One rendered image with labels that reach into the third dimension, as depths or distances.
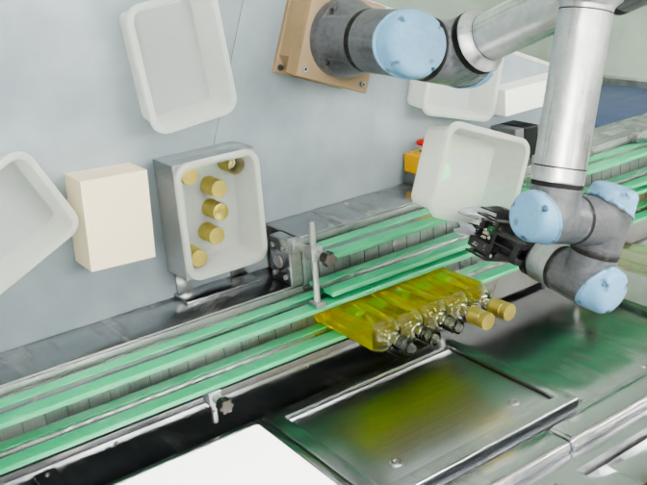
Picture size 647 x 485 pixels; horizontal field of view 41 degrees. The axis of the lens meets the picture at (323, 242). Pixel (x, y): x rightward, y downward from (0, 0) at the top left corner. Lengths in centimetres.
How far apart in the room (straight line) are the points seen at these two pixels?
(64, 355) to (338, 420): 49
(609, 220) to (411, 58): 44
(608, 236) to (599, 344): 61
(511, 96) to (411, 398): 80
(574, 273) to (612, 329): 64
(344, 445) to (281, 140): 62
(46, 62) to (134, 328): 48
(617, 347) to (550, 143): 76
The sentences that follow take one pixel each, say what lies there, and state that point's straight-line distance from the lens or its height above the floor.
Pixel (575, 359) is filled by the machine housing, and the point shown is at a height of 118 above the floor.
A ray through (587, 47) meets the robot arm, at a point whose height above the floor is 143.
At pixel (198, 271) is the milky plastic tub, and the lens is 163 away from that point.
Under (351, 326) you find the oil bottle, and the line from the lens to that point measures 164.
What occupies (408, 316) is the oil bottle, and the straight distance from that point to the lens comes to 162.
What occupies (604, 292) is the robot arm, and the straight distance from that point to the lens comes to 137.
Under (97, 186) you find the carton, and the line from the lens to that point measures 151.
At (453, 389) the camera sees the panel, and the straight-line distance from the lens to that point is 168.
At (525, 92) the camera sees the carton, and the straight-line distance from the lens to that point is 213.
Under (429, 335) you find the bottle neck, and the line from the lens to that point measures 159.
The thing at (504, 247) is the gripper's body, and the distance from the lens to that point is 146.
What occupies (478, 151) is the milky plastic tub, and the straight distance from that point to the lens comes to 169.
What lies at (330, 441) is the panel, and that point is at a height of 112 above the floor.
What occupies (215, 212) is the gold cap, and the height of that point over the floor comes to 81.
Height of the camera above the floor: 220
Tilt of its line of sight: 51 degrees down
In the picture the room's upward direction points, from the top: 112 degrees clockwise
